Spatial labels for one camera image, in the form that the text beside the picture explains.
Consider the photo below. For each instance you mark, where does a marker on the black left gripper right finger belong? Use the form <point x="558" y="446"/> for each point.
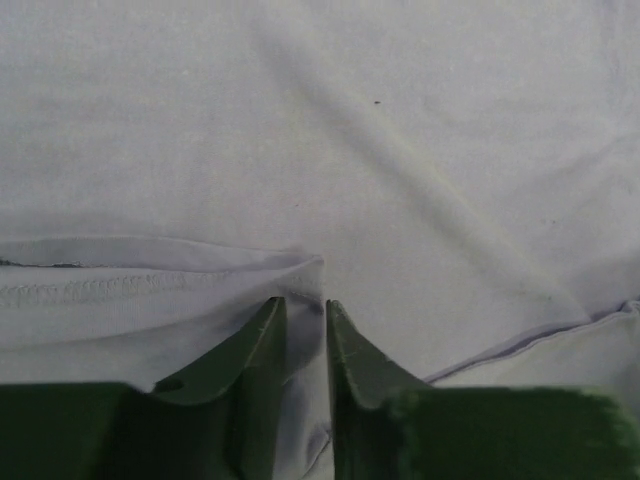
<point x="388" y="424"/>

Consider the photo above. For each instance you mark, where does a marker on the purple t shirt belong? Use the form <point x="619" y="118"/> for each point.
<point x="461" y="176"/>

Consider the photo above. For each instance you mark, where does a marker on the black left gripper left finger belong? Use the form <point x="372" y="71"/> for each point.
<point x="216" y="418"/>

